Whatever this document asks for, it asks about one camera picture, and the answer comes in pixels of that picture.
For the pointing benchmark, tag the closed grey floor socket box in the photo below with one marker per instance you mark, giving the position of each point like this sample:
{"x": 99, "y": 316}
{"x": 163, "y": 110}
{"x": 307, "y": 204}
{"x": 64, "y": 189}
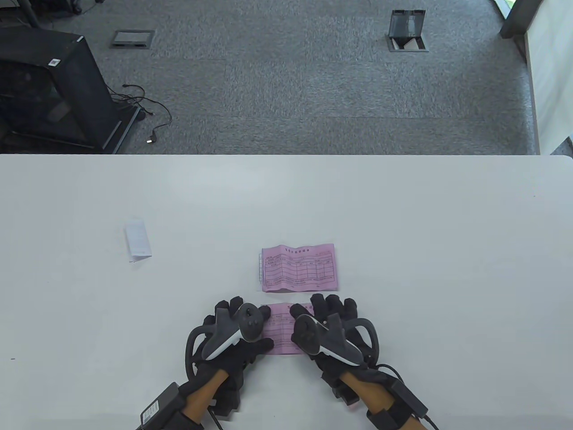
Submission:
{"x": 133, "y": 39}

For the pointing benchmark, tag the pink invoice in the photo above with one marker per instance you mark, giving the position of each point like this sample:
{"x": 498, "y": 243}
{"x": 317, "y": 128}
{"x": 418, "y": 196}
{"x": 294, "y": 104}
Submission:
{"x": 300, "y": 268}
{"x": 280, "y": 333}

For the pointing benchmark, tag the black forearm battery box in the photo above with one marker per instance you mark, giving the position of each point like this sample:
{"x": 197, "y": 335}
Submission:
{"x": 409, "y": 396}
{"x": 159, "y": 405}

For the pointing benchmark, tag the open grey floor socket box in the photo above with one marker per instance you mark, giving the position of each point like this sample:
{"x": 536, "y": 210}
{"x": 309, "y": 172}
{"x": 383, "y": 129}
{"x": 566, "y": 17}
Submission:
{"x": 406, "y": 24}

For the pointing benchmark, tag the dark furniture base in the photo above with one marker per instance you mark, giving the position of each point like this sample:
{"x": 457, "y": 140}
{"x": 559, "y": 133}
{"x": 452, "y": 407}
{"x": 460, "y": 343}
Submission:
{"x": 44, "y": 6}

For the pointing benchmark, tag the person's left forearm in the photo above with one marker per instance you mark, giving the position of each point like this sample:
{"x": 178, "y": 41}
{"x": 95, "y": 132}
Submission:
{"x": 203, "y": 394}

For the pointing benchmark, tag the grey tracking controller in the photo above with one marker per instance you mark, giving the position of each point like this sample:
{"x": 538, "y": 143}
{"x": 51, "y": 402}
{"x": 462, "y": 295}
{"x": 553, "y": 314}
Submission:
{"x": 248, "y": 320}
{"x": 327, "y": 342}

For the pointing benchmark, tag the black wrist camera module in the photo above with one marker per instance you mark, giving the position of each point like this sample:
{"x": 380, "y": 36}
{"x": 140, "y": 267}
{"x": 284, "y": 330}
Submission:
{"x": 347, "y": 392}
{"x": 226, "y": 394}

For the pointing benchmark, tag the person's right forearm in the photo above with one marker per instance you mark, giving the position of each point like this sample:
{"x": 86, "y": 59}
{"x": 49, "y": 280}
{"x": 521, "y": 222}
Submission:
{"x": 367, "y": 389}

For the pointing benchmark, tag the person's left hand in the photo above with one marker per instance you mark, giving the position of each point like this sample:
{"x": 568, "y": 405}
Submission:
{"x": 264, "y": 313}

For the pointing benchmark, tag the white invoice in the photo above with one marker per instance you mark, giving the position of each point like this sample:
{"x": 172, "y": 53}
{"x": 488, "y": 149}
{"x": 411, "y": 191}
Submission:
{"x": 138, "y": 239}
{"x": 260, "y": 268}

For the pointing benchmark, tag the white partition panel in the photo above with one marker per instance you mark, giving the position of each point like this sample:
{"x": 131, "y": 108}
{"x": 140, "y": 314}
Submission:
{"x": 553, "y": 67}

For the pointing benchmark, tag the dark grey post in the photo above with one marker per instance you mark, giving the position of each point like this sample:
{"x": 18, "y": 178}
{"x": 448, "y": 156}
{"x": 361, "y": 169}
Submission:
{"x": 519, "y": 18}

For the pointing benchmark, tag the black equipment cabinet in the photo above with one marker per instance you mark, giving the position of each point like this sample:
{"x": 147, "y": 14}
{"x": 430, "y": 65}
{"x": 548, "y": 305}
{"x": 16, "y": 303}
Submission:
{"x": 67, "y": 89}

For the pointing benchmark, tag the person's right hand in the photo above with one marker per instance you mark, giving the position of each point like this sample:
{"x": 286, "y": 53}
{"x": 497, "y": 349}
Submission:
{"x": 335, "y": 309}

